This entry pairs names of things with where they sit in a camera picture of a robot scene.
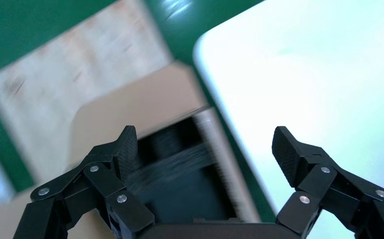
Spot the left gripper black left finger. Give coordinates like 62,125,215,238
13,125,155,239

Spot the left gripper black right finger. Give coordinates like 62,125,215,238
272,125,384,239

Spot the big open cardboard box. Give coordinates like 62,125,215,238
0,62,263,239

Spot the black foam insert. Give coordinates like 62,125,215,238
126,117,220,193

